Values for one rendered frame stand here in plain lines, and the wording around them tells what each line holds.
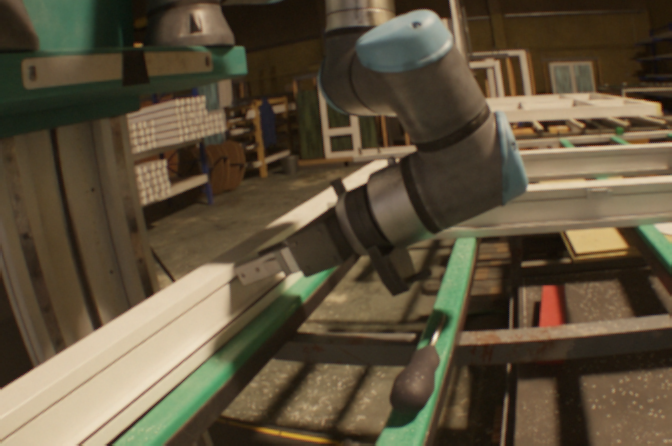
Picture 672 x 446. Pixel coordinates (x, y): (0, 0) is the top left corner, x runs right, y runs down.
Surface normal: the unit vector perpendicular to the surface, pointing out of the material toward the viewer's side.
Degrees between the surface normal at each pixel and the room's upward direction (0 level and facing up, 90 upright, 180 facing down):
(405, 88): 112
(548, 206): 90
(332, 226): 70
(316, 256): 90
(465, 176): 108
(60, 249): 90
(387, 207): 78
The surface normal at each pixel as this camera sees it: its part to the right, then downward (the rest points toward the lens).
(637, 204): -0.35, 0.22
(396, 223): -0.24, 0.43
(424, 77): -0.02, 0.39
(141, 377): 0.93, -0.06
